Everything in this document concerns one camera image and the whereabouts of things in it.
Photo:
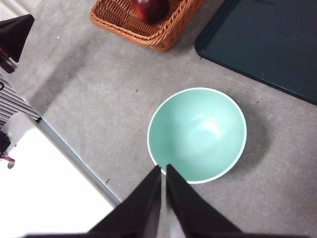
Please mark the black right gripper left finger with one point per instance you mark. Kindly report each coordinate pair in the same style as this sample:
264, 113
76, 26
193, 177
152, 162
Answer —
141, 210

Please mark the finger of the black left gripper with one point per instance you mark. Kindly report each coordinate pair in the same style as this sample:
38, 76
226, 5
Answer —
15, 34

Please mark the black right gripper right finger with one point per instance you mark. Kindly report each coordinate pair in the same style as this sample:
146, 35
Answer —
195, 213

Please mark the teal ribbed bowl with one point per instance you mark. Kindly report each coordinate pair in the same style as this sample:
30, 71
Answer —
198, 138

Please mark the dark red plum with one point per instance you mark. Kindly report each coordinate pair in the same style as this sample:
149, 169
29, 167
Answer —
151, 8

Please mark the grey ribbed metal panel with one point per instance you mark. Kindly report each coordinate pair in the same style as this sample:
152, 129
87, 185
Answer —
12, 104

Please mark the brown wicker basket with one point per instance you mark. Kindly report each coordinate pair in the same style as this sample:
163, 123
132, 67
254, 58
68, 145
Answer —
153, 34

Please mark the black rectangular tray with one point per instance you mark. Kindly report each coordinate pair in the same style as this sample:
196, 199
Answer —
267, 42

